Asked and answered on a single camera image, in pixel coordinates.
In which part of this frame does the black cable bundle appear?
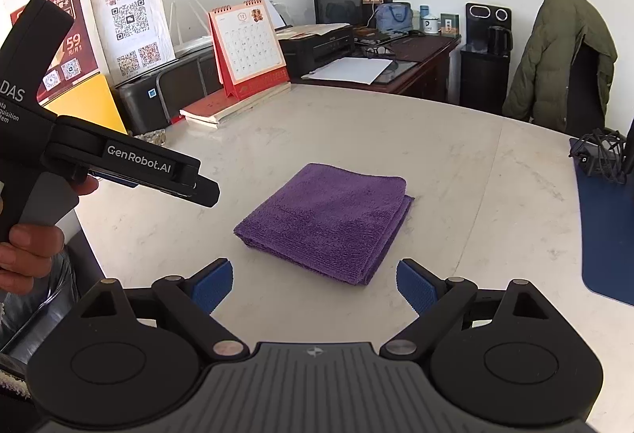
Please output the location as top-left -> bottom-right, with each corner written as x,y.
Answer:
567,127 -> 633,185

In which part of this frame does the white paper stack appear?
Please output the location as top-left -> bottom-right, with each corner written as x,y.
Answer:
302,57 -> 391,85

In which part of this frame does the black office chair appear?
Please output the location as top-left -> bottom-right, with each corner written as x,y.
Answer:
564,36 -> 611,138

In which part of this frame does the black box device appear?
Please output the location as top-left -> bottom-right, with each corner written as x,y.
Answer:
112,47 -> 222,136

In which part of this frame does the black water dispenser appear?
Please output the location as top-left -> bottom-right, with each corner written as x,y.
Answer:
459,3 -> 513,114

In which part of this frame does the black printer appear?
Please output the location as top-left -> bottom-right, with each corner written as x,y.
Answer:
276,23 -> 355,79

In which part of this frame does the person's left hand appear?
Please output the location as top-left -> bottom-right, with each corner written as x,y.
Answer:
0,174 -> 100,298

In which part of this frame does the black computer monitor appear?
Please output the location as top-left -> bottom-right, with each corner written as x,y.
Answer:
314,0 -> 363,27

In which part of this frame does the yellow folder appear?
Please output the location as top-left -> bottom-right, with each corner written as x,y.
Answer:
45,74 -> 127,134

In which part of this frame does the green padded jacket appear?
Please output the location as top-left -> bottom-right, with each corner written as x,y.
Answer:
502,0 -> 618,133

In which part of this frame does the red desk calendar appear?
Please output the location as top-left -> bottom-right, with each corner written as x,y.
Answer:
207,0 -> 289,100

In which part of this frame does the blue handbag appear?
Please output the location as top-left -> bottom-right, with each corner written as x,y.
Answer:
375,3 -> 412,33

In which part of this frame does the blue desk mat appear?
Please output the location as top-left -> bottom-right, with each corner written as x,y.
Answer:
575,162 -> 634,305

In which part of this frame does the white mug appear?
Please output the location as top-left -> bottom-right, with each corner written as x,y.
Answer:
420,15 -> 439,35

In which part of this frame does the white QR code sign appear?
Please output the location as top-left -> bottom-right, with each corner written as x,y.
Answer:
90,0 -> 176,85

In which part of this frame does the dark wooden desk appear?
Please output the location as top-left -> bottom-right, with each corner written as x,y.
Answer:
286,36 -> 461,103

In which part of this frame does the red promotional sign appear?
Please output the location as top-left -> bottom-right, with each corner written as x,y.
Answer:
1,0 -> 98,107

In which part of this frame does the black electric kettle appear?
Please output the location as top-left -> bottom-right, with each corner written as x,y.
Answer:
487,25 -> 513,56

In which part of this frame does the purple microfiber towel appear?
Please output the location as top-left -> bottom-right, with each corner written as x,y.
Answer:
234,162 -> 414,286

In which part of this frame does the red notebooks stack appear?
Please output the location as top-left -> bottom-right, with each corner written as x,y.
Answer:
180,82 -> 291,130

